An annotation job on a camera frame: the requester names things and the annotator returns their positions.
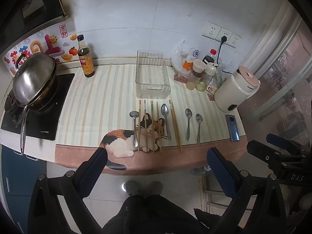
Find steel spoon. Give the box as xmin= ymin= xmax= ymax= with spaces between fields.
xmin=185 ymin=108 xmax=192 ymax=141
xmin=196 ymin=113 xmax=203 ymax=145
xmin=129 ymin=110 xmax=139 ymax=147
xmin=161 ymin=104 xmax=171 ymax=140

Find wooden chopstick green band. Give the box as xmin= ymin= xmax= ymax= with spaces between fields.
xmin=151 ymin=101 xmax=155 ymax=153

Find blue kitchen cabinet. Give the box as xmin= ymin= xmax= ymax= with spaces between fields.
xmin=1 ymin=145 xmax=46 ymax=233

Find blue smartphone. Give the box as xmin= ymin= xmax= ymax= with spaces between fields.
xmin=225 ymin=115 xmax=240 ymax=142

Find grey shoe left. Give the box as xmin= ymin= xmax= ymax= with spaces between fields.
xmin=125 ymin=181 xmax=144 ymax=196

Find grey shoe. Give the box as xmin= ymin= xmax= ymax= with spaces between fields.
xmin=145 ymin=181 xmax=163 ymax=196
xmin=125 ymin=181 xmax=144 ymax=196

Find grey shoe right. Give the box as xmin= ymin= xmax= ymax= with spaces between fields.
xmin=145 ymin=181 xmax=163 ymax=196

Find cream electric kettle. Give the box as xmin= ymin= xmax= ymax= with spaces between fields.
xmin=214 ymin=66 xmax=261 ymax=113

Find glass oil bottle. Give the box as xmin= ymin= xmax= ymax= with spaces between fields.
xmin=196 ymin=62 xmax=218 ymax=92

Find steel wok with lid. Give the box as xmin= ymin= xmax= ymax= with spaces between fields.
xmin=13 ymin=52 xmax=57 ymax=154

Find clear plastic organizer basket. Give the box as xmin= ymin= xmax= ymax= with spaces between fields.
xmin=135 ymin=50 xmax=171 ymax=99

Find red cap sauce bottle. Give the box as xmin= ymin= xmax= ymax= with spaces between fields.
xmin=202 ymin=49 xmax=217 ymax=64

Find dark soy sauce bottle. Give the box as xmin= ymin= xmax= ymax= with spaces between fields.
xmin=77 ymin=34 xmax=95 ymax=78

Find white plastic bag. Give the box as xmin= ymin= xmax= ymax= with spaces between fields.
xmin=170 ymin=40 xmax=195 ymax=79

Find black range hood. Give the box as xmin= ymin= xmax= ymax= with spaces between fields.
xmin=1 ymin=0 xmax=69 ymax=53

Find black power plug cable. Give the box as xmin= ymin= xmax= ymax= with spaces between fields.
xmin=216 ymin=35 xmax=239 ymax=75

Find white wall socket strip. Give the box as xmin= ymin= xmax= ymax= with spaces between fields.
xmin=202 ymin=22 xmax=242 ymax=48

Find colourful wall sticker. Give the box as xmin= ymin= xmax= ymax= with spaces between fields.
xmin=1 ymin=23 xmax=78 ymax=77

